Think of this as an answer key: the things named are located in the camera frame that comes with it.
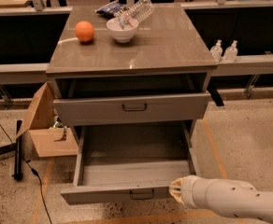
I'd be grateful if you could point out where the clear plastic bottle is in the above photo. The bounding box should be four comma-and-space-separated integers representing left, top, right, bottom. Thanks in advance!
118, 0, 154, 30

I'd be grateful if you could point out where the brown cardboard box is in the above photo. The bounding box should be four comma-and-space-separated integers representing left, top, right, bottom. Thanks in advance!
17, 82, 78, 157

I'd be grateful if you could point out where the black stand leg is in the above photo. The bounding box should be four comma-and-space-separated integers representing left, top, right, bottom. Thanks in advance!
12, 119, 24, 182

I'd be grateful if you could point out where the grey drawer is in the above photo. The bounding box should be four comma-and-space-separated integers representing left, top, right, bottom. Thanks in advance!
61, 121, 198, 204
53, 93, 210, 126

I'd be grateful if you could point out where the blue snack bag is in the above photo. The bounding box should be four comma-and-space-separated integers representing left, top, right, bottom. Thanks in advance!
95, 0, 124, 17

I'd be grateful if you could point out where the black floor cable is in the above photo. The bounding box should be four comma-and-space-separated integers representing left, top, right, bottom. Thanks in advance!
0, 105, 53, 224

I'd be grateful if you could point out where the clear sanitizer bottle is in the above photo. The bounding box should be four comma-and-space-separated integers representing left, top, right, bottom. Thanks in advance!
210, 40, 223, 62
223, 40, 237, 63

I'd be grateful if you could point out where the left clear sanitizer bottle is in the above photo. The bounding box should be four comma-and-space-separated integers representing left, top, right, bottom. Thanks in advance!
210, 40, 223, 62

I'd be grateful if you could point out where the grey drawer cabinet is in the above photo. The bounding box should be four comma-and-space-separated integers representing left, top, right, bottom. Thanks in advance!
45, 2, 219, 142

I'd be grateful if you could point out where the grey metal rail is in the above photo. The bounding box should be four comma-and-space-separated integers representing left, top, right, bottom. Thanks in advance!
0, 54, 273, 85

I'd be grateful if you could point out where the white bowl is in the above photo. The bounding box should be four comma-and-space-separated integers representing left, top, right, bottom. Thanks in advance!
107, 18, 138, 43

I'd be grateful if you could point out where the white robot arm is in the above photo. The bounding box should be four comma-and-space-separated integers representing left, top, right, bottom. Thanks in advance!
169, 175, 273, 224

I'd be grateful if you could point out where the grey top drawer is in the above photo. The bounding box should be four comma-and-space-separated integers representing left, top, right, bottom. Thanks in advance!
53, 93, 210, 126

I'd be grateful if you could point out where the orange ball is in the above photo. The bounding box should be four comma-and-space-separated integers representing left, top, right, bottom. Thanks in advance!
75, 21, 94, 42

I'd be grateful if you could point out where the right clear sanitizer bottle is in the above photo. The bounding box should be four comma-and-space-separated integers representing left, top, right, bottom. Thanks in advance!
223, 40, 237, 63

